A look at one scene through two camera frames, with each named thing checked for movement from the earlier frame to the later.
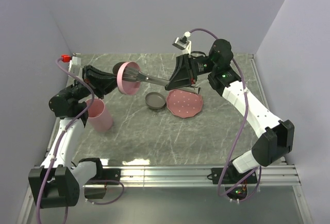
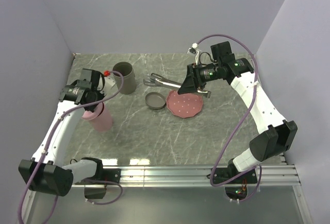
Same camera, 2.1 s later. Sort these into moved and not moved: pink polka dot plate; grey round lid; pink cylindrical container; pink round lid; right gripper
Moved: right gripper; pink round lid
Not moved: pink polka dot plate; grey round lid; pink cylindrical container
